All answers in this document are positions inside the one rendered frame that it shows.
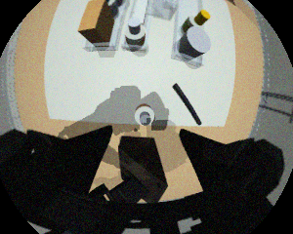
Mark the brown rectangular block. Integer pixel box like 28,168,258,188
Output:
77,0,115,43

